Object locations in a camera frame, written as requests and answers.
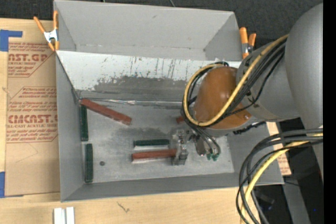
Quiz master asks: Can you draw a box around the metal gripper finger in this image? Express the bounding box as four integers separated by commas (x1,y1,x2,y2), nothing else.
172,145,190,166
170,129,188,150

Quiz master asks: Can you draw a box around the red-brown block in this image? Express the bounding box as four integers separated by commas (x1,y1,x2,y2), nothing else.
131,149,178,163
79,98,133,126

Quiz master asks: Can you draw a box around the dark green flat block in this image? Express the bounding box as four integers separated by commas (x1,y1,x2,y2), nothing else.
133,138,170,147
84,143,95,184
79,104,89,142

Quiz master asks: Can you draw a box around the grey metal bin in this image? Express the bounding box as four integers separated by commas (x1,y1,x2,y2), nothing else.
53,0,285,203

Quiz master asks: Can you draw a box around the brown cardboard board red print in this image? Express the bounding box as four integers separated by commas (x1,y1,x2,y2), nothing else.
0,17,292,198

